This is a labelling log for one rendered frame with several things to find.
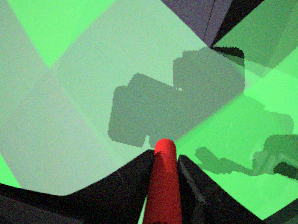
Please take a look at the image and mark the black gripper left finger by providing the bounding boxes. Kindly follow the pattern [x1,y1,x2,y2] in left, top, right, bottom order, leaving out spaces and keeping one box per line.
[0,149,156,224]

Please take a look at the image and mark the red peg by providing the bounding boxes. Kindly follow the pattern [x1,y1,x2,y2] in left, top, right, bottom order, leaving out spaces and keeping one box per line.
[141,139,182,224]

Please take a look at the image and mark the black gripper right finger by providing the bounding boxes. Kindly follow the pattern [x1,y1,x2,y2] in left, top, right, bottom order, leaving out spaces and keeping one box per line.
[177,155,266,224]

